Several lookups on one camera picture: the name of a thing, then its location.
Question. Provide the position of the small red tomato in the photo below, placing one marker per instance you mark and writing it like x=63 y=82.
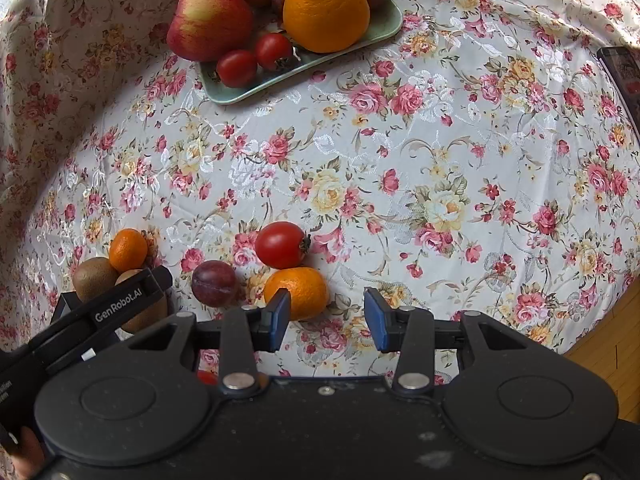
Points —
x=274 y=51
x=237 y=67
x=206 y=376

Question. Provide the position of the person's left hand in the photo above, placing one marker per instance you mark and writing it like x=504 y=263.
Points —
x=26 y=455

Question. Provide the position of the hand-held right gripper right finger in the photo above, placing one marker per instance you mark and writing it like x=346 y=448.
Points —
x=376 y=321

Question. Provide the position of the medium mandarin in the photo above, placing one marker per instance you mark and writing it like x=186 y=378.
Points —
x=306 y=289

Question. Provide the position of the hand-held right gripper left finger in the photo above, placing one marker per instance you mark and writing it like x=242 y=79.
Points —
x=279 y=321

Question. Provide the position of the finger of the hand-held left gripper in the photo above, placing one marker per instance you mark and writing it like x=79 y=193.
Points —
x=66 y=306
x=160 y=284

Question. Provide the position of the black flat device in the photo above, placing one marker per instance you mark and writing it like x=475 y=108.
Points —
x=622 y=77

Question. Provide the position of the floral tablecloth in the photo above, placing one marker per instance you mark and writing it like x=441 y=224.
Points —
x=400 y=185

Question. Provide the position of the large red tomato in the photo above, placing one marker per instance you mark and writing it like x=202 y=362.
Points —
x=280 y=245

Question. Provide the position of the brown kiwi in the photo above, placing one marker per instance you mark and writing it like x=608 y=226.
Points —
x=146 y=318
x=94 y=277

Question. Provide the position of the small mandarin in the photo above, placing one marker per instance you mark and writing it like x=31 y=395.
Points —
x=127 y=249

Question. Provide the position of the pale green tray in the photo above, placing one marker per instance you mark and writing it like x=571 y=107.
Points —
x=235 y=92

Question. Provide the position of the large knobbed orange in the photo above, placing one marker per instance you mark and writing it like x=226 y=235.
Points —
x=325 y=15

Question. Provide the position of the red apple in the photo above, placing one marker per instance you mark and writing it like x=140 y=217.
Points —
x=205 y=20

